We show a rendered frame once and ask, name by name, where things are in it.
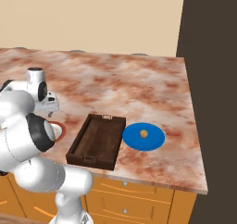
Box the orange drawer front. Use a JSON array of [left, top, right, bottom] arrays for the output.
[[91, 175, 176, 204], [84, 193, 173, 224]]

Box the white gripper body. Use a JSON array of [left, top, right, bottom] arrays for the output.
[[33, 99, 60, 114]]

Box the red plate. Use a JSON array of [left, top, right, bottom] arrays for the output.
[[48, 120, 68, 143]]

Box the blue plate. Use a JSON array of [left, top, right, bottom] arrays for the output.
[[121, 122, 166, 152]]

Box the dark wooden tray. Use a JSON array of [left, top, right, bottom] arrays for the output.
[[65, 112, 127, 171]]

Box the orange cupboard side panel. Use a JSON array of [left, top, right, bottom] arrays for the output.
[[168, 190, 198, 224]]

